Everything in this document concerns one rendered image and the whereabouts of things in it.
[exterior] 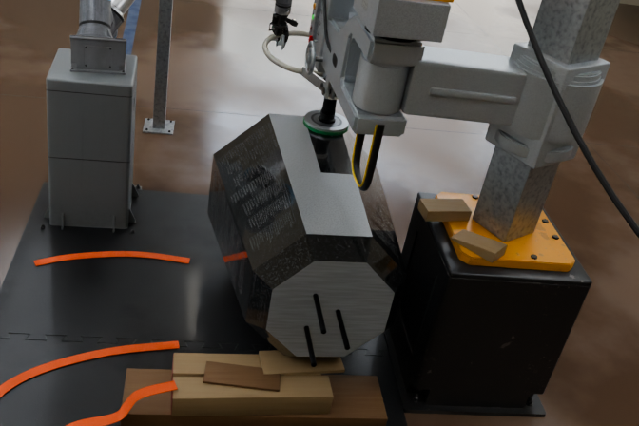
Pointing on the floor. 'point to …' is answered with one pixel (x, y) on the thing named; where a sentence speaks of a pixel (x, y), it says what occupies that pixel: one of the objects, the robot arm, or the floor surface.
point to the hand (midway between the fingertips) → (280, 45)
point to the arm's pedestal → (90, 145)
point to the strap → (104, 349)
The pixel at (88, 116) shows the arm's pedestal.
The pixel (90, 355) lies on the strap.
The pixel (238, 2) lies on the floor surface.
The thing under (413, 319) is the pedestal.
